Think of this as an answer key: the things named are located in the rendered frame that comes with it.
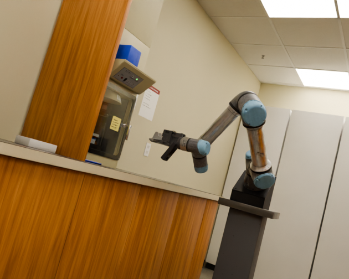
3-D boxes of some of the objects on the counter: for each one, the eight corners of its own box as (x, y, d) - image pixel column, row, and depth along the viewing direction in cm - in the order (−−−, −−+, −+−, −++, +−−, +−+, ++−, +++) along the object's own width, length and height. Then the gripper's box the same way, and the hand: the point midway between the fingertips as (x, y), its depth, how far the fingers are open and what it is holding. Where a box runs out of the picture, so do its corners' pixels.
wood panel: (18, 143, 210) (88, -82, 224) (22, 144, 212) (92, -78, 227) (81, 160, 185) (155, -94, 199) (85, 161, 187) (158, -89, 202)
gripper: (188, 136, 204) (156, 129, 215) (180, 132, 196) (148, 125, 207) (184, 151, 203) (152, 144, 214) (176, 148, 195) (144, 140, 206)
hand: (150, 140), depth 210 cm, fingers closed
